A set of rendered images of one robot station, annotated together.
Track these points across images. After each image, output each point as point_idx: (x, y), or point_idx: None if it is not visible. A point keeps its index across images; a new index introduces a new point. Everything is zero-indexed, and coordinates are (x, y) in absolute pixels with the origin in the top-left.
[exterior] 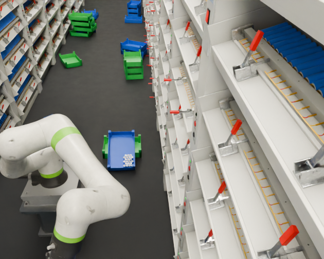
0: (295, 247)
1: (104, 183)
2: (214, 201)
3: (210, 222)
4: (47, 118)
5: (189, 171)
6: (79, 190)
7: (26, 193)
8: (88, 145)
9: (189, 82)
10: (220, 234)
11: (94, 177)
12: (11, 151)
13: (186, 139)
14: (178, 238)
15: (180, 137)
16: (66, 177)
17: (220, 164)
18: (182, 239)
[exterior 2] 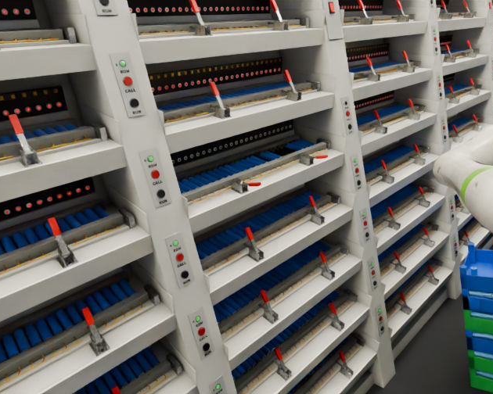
0: (400, 66)
1: (457, 154)
2: (383, 127)
3: (394, 131)
4: None
5: (356, 177)
6: (489, 127)
7: None
8: (458, 179)
9: (247, 171)
10: (394, 128)
11: (466, 157)
12: None
13: (296, 230)
14: (353, 367)
15: (297, 237)
16: None
17: (385, 80)
18: (376, 273)
